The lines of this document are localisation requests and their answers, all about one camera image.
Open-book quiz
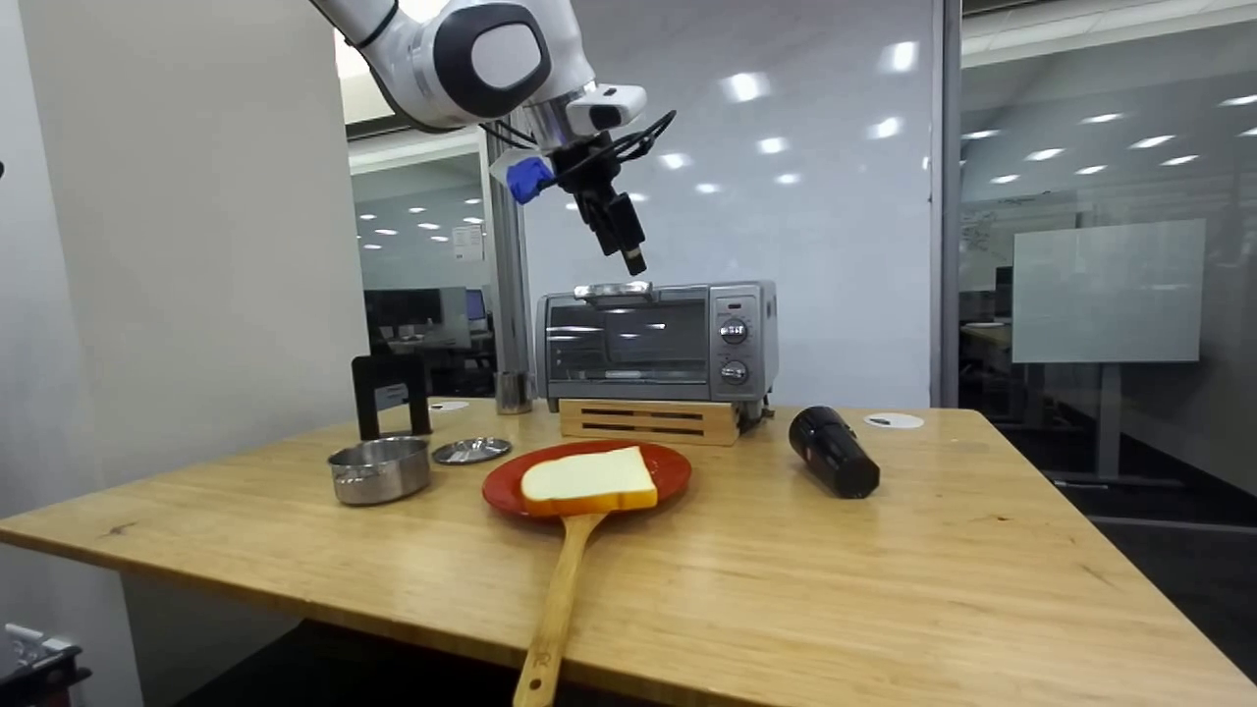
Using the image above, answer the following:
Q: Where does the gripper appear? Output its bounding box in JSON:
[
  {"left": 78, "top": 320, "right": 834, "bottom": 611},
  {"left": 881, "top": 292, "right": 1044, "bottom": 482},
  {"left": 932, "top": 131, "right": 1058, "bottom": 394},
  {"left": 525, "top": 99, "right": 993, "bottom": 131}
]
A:
[{"left": 553, "top": 134, "right": 649, "bottom": 278}]

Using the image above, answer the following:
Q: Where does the toaster oven glass door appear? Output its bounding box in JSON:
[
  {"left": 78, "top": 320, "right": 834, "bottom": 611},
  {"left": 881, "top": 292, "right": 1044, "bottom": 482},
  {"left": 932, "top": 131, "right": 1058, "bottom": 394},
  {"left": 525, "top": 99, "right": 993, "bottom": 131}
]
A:
[{"left": 540, "top": 295, "right": 711, "bottom": 390}]

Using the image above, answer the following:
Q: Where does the silver toaster oven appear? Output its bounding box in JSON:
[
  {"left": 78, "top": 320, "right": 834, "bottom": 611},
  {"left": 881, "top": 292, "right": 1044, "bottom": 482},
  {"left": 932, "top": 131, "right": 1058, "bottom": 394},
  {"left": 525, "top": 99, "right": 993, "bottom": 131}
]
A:
[{"left": 534, "top": 280, "right": 781, "bottom": 417}]

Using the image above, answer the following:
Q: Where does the metal pole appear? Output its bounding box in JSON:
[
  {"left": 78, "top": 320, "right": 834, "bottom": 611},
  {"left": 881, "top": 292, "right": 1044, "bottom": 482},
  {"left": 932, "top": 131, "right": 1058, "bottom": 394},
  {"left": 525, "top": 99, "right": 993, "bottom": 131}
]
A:
[{"left": 484, "top": 126, "right": 537, "bottom": 416}]

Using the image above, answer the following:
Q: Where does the slotted wooden block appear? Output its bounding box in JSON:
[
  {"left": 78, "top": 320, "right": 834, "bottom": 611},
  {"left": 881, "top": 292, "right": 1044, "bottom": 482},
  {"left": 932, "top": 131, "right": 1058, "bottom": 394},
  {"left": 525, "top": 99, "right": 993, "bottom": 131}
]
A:
[{"left": 559, "top": 397, "right": 743, "bottom": 448}]

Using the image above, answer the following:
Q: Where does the row of monitors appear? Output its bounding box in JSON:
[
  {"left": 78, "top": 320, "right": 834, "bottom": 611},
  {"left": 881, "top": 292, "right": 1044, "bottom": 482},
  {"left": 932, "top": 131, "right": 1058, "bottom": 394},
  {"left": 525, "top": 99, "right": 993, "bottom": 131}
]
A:
[{"left": 362, "top": 286, "right": 489, "bottom": 337}]

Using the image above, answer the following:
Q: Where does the red plate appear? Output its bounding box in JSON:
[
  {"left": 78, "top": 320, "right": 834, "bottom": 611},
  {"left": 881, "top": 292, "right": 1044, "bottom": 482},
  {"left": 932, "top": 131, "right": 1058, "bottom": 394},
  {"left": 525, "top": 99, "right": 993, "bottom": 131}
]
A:
[{"left": 480, "top": 440, "right": 694, "bottom": 522}]

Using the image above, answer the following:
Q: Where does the slice of white bread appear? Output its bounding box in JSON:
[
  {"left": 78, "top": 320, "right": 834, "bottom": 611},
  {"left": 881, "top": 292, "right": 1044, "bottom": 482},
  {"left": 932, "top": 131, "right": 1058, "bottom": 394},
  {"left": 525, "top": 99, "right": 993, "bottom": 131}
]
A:
[{"left": 519, "top": 445, "right": 660, "bottom": 519}]

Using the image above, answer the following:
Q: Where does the steel pot lid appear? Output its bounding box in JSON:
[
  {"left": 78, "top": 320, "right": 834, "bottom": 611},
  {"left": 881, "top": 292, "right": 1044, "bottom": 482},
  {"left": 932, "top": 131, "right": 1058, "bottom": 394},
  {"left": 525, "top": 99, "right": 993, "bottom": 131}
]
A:
[{"left": 431, "top": 437, "right": 515, "bottom": 466}]

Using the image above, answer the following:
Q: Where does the black stand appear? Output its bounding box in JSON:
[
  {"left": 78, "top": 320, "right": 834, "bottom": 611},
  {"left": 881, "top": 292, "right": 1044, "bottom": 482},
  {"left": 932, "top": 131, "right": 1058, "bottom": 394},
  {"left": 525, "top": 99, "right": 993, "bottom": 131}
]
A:
[{"left": 351, "top": 353, "right": 434, "bottom": 442}]

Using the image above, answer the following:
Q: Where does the black cylindrical bottle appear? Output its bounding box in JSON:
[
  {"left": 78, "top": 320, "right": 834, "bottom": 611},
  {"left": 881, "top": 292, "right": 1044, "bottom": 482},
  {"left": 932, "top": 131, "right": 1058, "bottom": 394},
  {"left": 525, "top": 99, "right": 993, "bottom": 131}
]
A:
[{"left": 788, "top": 405, "right": 882, "bottom": 501}]

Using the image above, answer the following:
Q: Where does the small steel pot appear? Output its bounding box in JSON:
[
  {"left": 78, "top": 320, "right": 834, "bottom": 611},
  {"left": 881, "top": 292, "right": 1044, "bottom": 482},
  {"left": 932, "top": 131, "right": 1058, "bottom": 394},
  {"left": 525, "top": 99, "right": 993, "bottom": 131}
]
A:
[{"left": 326, "top": 436, "right": 434, "bottom": 508}]

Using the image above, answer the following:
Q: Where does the wooden spatula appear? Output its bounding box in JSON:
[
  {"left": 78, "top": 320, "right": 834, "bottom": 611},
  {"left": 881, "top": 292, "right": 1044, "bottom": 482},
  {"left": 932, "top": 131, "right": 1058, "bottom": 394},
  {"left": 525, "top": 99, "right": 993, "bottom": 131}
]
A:
[{"left": 511, "top": 510, "right": 608, "bottom": 707}]

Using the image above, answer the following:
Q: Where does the whiteboard on stand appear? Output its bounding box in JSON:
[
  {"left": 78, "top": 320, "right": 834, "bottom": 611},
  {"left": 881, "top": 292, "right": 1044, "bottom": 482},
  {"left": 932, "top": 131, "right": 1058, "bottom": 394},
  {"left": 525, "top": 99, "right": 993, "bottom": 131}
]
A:
[{"left": 1011, "top": 217, "right": 1208, "bottom": 484}]

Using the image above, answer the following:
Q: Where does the black equipment with clamp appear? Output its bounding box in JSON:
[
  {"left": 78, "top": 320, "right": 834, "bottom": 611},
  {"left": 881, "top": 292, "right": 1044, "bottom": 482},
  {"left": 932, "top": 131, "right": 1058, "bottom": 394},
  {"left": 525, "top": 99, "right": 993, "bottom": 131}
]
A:
[{"left": 0, "top": 623, "right": 93, "bottom": 707}]

